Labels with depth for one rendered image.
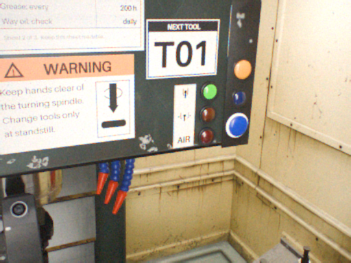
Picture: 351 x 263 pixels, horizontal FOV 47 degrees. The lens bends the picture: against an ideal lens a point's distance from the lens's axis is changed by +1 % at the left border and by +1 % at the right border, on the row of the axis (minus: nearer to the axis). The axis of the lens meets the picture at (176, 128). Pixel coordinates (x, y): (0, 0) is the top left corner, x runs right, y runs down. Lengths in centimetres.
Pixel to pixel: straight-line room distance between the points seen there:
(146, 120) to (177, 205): 142
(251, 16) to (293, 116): 105
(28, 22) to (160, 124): 20
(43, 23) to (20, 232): 30
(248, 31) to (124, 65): 17
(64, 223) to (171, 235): 80
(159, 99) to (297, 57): 108
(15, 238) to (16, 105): 21
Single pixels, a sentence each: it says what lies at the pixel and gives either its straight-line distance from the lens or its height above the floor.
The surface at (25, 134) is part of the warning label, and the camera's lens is 48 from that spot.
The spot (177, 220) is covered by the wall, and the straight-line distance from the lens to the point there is 195.
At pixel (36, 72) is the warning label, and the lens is 46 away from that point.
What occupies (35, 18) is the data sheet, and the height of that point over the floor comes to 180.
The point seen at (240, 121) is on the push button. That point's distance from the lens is 57.
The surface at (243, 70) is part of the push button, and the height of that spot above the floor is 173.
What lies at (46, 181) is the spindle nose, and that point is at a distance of 66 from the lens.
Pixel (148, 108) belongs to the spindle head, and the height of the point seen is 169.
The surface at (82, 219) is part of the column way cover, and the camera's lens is 130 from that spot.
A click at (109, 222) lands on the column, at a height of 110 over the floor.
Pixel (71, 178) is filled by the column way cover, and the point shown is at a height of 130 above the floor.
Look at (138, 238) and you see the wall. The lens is 191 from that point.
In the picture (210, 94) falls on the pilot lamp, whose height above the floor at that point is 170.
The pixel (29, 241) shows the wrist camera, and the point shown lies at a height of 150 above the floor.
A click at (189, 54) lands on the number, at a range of 51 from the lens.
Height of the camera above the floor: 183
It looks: 19 degrees down
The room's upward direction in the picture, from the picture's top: 2 degrees clockwise
